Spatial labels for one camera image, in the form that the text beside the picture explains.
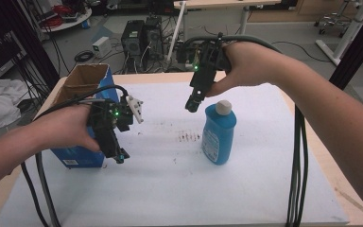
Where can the blue cardboard box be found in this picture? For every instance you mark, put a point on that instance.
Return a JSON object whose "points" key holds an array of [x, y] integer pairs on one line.
{"points": [[82, 78]]}

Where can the person's right hand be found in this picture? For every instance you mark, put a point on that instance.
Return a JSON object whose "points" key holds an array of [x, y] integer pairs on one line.
{"points": [[252, 66]]}

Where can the white metal stand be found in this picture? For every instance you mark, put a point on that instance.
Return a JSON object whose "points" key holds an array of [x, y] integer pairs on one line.
{"points": [[346, 34]]}

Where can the blue bottle with white cap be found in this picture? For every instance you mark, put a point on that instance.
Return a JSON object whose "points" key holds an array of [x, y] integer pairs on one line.
{"points": [[219, 135]]}

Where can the round white table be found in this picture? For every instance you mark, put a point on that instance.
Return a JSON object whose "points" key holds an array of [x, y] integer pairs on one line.
{"points": [[72, 23]]}

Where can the white foam mat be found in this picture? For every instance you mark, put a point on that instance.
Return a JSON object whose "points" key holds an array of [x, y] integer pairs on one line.
{"points": [[170, 189]]}

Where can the wheeled chair base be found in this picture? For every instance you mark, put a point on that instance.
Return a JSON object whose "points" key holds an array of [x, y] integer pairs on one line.
{"points": [[331, 19]]}

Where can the black computer tower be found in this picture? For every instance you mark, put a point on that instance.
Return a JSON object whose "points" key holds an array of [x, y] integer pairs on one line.
{"points": [[153, 38], [132, 39]]}

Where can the person's left hand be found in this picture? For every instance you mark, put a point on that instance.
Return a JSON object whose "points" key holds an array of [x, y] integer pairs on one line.
{"points": [[66, 129]]}

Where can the wooden desk with white legs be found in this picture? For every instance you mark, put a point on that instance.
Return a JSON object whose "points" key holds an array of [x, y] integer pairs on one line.
{"points": [[227, 3]]}

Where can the small white box device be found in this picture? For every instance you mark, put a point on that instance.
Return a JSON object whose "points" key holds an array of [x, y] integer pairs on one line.
{"points": [[101, 47]]}

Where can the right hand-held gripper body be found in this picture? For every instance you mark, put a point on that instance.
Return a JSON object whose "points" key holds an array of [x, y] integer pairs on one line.
{"points": [[206, 69]]}

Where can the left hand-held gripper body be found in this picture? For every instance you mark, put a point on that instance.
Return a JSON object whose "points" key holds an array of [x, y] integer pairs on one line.
{"points": [[107, 132]]}

